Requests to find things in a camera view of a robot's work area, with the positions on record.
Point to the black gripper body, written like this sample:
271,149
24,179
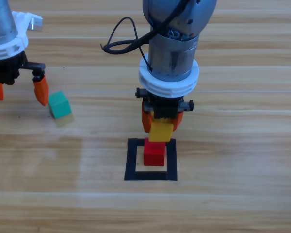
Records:
7,70
165,108

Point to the yellow wooden block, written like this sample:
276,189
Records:
161,132

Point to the green wooden block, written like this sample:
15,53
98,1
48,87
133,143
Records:
60,106

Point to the red wooden block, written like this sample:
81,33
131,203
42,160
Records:
154,156

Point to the black tape square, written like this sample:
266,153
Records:
130,165

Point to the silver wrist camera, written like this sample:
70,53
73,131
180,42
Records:
36,24

